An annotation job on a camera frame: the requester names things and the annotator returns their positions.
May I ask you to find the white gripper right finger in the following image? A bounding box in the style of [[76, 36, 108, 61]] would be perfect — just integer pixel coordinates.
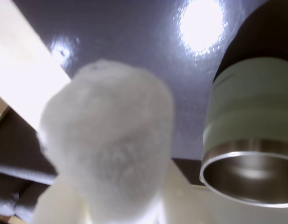
[[155, 159, 219, 224]]

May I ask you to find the white gauze piece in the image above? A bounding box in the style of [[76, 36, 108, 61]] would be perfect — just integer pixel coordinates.
[[38, 59, 175, 224]]

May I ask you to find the dark grey table mat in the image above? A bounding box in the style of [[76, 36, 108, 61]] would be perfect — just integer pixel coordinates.
[[10, 0, 288, 164]]

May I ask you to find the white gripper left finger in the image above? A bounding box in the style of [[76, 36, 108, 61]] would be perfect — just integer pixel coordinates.
[[33, 179, 93, 224]]

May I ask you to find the grey fabric sofa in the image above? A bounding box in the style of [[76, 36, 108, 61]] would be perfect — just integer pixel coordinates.
[[0, 104, 58, 224]]

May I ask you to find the pale green steel-rimmed cup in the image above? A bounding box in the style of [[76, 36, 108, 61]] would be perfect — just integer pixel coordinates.
[[199, 56, 288, 209]]

